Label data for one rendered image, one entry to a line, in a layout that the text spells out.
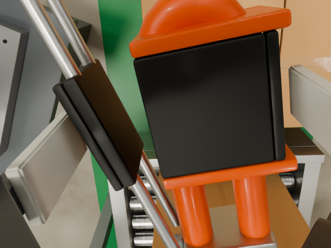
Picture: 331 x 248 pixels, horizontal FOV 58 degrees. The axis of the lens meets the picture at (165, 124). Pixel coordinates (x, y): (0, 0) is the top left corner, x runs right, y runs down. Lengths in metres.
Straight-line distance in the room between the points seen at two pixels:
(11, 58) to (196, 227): 0.62
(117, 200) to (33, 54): 0.57
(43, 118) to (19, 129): 0.07
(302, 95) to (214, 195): 0.77
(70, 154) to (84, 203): 1.75
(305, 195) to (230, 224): 0.92
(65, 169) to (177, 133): 0.06
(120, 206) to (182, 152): 0.95
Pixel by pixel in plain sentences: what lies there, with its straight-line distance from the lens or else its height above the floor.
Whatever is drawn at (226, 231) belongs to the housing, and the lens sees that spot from 0.23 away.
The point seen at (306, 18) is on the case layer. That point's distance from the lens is 0.97.
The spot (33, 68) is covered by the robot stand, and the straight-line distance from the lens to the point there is 0.78.
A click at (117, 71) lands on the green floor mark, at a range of 1.51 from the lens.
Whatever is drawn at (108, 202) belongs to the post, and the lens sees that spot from 1.73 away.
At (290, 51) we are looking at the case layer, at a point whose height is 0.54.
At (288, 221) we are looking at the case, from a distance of 0.89.
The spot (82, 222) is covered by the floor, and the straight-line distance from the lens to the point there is 2.02.
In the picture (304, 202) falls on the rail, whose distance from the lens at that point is 1.16.
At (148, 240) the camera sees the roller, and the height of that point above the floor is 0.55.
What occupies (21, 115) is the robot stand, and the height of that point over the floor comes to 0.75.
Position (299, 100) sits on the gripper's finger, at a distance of 0.18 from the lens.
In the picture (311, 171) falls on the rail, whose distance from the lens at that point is 1.09.
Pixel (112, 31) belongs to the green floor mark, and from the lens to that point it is 1.48.
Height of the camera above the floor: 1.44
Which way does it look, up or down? 66 degrees down
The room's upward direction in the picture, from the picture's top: 176 degrees counter-clockwise
